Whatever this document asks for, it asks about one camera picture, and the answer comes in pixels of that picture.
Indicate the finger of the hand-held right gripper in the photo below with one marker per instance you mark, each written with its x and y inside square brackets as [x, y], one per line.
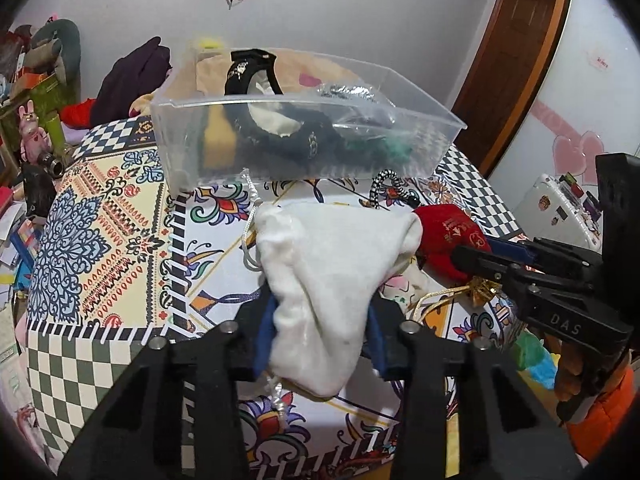
[480, 260]
[505, 248]

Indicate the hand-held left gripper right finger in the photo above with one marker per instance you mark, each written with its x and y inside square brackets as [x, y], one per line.
[376, 347]

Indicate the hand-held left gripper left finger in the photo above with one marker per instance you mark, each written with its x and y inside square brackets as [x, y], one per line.
[264, 332]

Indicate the red velvet pouch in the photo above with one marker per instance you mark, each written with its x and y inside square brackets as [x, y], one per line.
[445, 235]

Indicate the clear plastic storage box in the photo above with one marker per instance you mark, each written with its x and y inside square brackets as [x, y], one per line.
[190, 135]

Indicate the yellow soft item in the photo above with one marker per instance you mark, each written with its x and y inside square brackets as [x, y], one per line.
[217, 135]

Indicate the person's right hand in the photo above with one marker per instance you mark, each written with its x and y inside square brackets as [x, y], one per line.
[569, 367]

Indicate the gold ribbon bow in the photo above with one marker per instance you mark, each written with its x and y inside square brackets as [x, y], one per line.
[481, 291]

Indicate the white stickered suitcase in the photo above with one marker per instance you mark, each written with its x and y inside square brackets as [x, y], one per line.
[555, 210]

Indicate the pink print white cloth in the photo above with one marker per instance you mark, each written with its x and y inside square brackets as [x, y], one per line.
[402, 287]

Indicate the green crumpled cloth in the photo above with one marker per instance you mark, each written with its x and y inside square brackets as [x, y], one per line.
[536, 357]

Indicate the green fuzzy item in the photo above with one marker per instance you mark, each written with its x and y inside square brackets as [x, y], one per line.
[395, 150]

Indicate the patterned colourful tablecloth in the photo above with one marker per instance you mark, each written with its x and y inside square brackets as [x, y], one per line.
[100, 240]

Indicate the brown wooden door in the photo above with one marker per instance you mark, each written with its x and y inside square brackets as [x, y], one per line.
[520, 50]

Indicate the clear bag with black item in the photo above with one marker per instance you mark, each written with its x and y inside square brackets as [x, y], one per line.
[350, 92]

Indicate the black embroidered headband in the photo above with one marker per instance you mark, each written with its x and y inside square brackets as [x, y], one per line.
[240, 77]

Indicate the beige cloth bag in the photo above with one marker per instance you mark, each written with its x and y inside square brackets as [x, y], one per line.
[212, 72]

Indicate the pile of books and papers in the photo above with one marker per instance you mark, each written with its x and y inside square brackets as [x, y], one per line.
[15, 240]

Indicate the red cloth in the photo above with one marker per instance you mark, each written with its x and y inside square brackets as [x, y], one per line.
[80, 112]

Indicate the dark purple garment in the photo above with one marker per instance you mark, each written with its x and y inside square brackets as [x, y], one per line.
[132, 77]

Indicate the pink bunny figure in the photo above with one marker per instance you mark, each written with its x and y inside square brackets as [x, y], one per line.
[32, 132]

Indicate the green cardboard box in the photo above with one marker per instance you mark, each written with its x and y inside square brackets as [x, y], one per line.
[47, 92]

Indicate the grey green plush toy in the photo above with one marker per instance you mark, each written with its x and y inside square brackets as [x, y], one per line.
[55, 45]

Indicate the pink heart wall sticker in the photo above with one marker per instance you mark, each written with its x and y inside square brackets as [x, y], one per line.
[575, 147]

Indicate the black camera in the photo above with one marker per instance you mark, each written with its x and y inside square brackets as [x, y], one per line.
[40, 185]

